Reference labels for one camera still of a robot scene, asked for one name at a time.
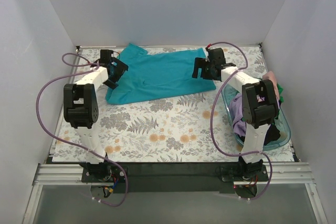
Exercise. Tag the lilac t shirt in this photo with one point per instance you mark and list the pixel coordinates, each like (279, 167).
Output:
(236, 112)

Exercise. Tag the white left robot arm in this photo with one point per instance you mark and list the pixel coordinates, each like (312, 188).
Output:
(82, 112)

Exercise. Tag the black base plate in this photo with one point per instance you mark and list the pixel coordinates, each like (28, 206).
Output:
(172, 177)

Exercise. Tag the black t shirt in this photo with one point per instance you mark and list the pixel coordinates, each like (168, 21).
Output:
(273, 134)

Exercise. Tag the clear blue plastic bin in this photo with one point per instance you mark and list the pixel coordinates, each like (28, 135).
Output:
(253, 108)

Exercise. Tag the aluminium frame rail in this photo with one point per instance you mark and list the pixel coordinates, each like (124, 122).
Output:
(279, 173)

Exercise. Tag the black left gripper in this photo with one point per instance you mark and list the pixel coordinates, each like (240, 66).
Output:
(117, 72)

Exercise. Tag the teal t shirt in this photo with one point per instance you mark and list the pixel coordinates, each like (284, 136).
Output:
(158, 76)

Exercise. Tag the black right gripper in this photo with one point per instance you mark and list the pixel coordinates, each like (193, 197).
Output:
(200, 67)

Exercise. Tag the pink t shirt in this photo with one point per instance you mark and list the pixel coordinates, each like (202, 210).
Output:
(270, 76)

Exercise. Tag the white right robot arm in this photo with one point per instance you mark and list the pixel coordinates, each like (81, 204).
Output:
(250, 160)

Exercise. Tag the green t shirt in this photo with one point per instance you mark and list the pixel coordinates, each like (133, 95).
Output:
(280, 91)

